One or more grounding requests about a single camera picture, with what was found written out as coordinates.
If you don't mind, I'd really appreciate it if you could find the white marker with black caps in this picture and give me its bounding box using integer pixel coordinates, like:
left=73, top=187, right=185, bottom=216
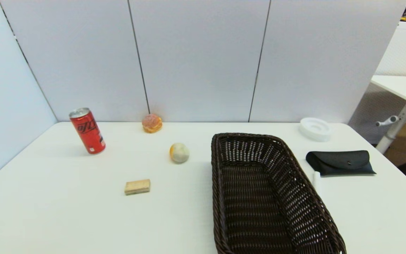
left=313, top=171, right=322, bottom=194

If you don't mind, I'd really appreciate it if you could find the yellow grey round fruit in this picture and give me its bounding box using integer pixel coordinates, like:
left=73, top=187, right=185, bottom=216
left=169, top=142, right=190, bottom=164

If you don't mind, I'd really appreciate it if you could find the orange pink bun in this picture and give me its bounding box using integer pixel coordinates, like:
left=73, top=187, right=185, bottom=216
left=142, top=113, right=163, bottom=134

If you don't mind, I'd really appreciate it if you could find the small wooden block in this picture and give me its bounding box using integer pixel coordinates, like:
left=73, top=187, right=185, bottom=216
left=124, top=179, right=151, bottom=196

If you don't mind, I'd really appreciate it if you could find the dark brown wicker basket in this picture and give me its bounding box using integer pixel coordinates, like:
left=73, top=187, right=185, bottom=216
left=211, top=132, right=347, bottom=254

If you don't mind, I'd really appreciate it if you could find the white round tape holder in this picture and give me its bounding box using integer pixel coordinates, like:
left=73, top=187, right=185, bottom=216
left=299, top=117, right=331, bottom=142

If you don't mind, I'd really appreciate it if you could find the red soda can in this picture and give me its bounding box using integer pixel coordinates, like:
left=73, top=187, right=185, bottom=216
left=69, top=108, right=106, bottom=155

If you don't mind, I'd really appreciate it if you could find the black glasses case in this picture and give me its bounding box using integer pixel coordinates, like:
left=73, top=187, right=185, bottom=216
left=306, top=150, right=377, bottom=176

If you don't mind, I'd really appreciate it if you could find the white side table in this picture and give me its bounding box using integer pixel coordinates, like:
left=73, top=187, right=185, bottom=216
left=370, top=75, right=406, bottom=154

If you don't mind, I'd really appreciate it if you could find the white table crank handle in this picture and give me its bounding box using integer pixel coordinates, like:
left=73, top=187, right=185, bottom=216
left=375, top=115, right=399, bottom=127

